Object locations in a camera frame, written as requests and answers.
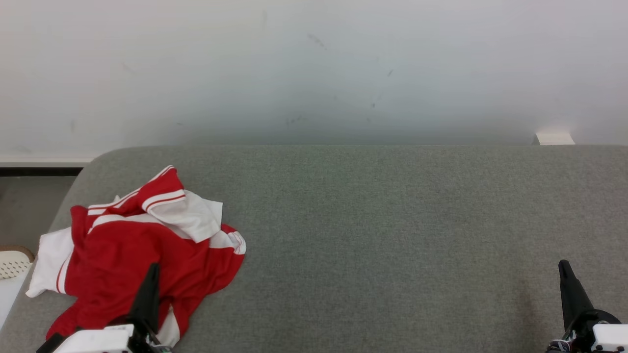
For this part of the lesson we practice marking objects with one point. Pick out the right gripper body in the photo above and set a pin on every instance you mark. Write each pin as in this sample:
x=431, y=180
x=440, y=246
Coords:
x=611, y=338

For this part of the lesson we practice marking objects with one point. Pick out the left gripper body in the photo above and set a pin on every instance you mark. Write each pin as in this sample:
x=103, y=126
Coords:
x=93, y=340

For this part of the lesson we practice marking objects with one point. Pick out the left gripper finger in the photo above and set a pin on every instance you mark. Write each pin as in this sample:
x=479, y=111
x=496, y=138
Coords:
x=147, y=299

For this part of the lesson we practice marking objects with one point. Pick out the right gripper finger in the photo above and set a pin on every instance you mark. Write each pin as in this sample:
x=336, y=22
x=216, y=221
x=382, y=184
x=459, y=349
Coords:
x=574, y=299

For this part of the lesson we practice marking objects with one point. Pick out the red white Bulls jersey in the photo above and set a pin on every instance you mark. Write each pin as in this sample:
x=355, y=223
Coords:
x=122, y=255

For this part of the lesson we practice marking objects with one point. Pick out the white perforated laundry basket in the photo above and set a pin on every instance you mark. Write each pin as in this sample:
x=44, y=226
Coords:
x=12, y=264

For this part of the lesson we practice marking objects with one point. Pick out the grey fabric sofa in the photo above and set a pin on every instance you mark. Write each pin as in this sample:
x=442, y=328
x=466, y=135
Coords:
x=373, y=245

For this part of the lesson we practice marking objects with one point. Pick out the white wall socket block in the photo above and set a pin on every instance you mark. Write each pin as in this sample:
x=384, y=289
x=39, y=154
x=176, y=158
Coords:
x=554, y=139

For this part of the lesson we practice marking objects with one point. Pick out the white wall baseboard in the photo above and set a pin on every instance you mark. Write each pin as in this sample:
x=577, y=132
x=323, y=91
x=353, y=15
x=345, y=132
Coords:
x=39, y=161

